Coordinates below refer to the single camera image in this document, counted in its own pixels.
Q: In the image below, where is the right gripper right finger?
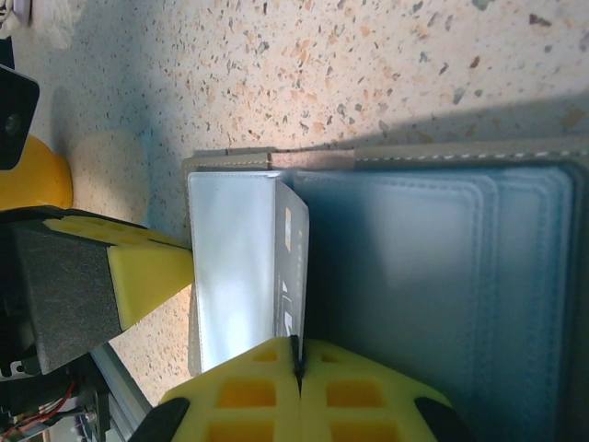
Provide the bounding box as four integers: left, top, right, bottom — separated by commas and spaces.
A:
296, 338, 478, 442

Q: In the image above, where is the grey card holder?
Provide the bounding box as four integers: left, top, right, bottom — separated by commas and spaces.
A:
181, 145, 589, 442

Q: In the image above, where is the beige cloth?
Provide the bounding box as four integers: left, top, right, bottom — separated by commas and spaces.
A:
0, 0, 91, 50

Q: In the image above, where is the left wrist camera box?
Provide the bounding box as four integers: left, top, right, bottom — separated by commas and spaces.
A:
0, 64, 41, 172

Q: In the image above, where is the yellow bowl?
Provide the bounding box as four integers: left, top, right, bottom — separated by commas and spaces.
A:
0, 134, 74, 212

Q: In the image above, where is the aluminium frame rail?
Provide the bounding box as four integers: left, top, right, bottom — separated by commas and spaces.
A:
89, 343, 156, 442

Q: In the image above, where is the dark credit card white print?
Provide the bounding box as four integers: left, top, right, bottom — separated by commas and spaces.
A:
273, 179, 311, 344

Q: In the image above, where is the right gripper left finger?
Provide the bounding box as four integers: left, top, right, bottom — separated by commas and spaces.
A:
146, 335, 301, 442

